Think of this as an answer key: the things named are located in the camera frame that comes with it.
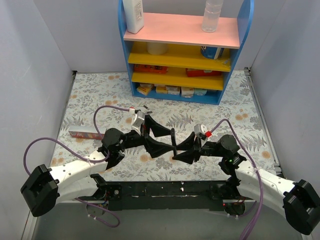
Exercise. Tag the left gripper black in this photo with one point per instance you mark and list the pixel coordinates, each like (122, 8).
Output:
(144, 135)

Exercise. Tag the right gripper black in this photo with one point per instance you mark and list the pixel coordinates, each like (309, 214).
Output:
(196, 146)

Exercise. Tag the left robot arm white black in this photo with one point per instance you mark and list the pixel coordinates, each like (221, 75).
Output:
(43, 187)

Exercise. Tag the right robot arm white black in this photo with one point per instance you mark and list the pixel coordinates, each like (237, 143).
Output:
(297, 202)

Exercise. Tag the yellow tissue pack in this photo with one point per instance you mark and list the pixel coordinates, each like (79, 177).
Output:
(145, 88)

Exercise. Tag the red snack box on table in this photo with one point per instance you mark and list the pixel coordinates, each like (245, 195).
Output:
(85, 132)

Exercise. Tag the floral tablecloth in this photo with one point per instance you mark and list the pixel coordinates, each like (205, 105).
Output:
(102, 99)

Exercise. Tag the orange red snack box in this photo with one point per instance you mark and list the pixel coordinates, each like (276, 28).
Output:
(146, 68)

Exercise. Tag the red snack box on shelf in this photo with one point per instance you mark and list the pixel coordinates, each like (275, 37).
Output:
(192, 72)

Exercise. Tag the blue wooden shelf unit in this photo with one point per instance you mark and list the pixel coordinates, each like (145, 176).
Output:
(184, 37)

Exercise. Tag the blue white can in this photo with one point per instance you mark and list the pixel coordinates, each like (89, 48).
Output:
(211, 52)

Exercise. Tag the clear plastic water bottle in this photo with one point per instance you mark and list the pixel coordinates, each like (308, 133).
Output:
(211, 15)

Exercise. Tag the white plastic bottle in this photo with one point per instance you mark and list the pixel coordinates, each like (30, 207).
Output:
(134, 15)

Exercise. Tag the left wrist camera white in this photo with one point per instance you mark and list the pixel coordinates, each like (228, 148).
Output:
(137, 119)

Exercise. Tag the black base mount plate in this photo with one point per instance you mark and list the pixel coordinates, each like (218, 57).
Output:
(165, 195)

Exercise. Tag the aluminium frame rail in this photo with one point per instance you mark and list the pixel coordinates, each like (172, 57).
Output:
(292, 131)

